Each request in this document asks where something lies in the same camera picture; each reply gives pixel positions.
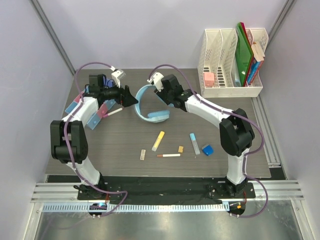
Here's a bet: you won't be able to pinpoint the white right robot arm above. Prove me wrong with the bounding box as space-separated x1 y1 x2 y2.
147 72 255 198

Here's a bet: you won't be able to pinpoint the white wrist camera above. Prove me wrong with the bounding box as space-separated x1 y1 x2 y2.
111 69 126 88
147 72 164 92

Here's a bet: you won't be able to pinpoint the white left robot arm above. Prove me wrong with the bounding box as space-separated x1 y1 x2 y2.
50 74 138 200

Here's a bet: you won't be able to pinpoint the pink cube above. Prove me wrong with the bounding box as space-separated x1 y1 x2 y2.
203 72 215 88

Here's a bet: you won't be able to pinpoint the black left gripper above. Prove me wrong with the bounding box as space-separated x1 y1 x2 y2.
100 78 138 108

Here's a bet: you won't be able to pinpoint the red folder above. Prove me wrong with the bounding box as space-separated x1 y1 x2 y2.
240 22 254 86

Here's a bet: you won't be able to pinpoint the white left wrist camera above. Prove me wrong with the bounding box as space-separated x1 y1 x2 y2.
111 69 126 88

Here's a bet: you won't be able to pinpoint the light blue headphones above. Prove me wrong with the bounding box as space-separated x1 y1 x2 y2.
134 84 170 123

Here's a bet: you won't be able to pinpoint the yellow highlighter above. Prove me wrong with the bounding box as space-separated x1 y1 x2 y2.
151 131 165 152

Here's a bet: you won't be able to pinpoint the blue pencil sharpener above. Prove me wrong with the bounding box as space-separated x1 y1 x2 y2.
201 144 214 157

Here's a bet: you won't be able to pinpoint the books in organizer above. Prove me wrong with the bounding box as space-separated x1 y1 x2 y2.
247 41 265 85

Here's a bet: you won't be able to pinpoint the blue capped highlighter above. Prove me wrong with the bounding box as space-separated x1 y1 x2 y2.
189 133 200 155

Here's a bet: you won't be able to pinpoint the white mesh file organizer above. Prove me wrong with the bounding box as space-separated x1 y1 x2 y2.
197 28 263 98

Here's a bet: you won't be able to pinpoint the white brown-capped pen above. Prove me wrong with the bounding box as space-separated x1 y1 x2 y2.
157 153 181 158

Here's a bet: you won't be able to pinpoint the blue pink drawer organizer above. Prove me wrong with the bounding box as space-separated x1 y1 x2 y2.
62 84 116 130

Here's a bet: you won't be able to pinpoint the beige speckled eraser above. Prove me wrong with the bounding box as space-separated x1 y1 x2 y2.
139 149 146 161

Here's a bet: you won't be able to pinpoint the green folder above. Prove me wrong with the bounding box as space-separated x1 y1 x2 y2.
235 22 248 87

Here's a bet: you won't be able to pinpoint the white slotted cable duct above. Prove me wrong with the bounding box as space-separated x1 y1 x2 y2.
42 202 230 214

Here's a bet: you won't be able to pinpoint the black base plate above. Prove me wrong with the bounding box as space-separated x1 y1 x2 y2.
76 176 256 205

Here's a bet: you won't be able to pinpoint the aluminium rail frame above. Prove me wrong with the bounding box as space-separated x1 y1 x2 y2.
30 94 306 204

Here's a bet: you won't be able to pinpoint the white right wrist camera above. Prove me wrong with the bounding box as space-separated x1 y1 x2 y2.
147 72 164 92

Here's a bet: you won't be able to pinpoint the small orange eraser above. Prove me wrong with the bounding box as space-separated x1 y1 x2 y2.
178 146 184 153

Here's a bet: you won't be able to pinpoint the white pink-tipped pen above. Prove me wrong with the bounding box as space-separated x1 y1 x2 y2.
103 108 124 118

